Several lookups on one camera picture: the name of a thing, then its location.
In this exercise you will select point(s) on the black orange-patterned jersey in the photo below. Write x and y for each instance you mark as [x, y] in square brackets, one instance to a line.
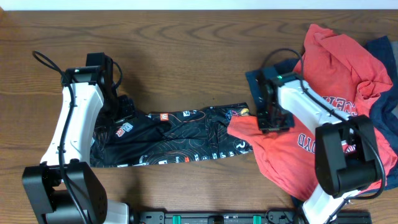
[168, 138]

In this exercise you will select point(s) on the red printed t-shirt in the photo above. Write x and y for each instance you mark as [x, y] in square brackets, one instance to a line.
[331, 95]

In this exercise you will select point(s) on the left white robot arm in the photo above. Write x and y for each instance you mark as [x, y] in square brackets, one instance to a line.
[63, 188]

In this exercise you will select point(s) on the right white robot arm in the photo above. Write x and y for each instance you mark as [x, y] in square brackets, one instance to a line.
[347, 160]

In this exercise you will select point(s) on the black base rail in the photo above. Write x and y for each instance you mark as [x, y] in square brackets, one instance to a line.
[272, 216]

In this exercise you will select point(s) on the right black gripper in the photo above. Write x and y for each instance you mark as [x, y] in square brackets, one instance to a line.
[268, 129]

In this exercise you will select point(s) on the navy blue cloth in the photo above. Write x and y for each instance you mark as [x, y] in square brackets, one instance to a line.
[382, 111]

